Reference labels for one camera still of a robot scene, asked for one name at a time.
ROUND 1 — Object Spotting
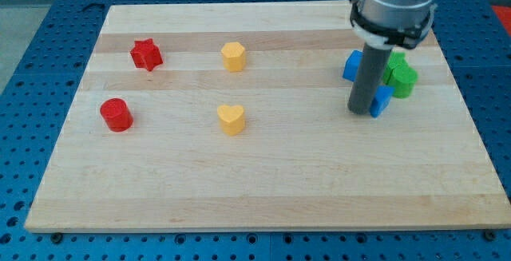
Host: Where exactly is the yellow hexagon block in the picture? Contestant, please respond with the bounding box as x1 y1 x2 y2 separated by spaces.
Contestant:
220 42 246 73

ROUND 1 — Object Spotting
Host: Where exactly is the red star block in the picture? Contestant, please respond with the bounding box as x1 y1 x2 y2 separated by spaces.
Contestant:
130 38 163 72

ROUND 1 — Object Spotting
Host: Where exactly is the wooden board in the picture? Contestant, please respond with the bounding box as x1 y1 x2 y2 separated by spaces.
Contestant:
25 1 510 233

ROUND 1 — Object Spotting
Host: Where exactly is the red cylinder block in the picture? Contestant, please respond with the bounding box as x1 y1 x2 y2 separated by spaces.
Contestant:
100 98 133 132

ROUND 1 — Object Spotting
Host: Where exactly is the green star block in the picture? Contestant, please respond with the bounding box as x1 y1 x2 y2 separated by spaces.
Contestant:
382 52 408 85

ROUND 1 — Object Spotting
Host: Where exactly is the green round block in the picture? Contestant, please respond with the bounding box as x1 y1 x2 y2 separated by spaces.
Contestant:
387 65 418 98

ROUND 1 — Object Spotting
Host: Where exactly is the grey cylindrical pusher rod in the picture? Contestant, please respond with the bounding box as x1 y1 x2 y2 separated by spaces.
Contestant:
347 44 392 115

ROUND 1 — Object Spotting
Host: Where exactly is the yellow heart block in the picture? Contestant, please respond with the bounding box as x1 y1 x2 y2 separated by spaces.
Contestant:
217 105 246 136

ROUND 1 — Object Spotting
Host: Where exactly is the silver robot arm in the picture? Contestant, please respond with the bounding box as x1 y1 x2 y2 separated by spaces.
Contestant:
350 0 436 50

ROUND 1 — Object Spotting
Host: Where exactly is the blue block behind rod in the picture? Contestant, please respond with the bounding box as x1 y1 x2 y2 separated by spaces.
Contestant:
342 50 362 81

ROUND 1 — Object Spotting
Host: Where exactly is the blue cube block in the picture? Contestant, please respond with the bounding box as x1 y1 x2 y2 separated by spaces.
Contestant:
370 85 394 118

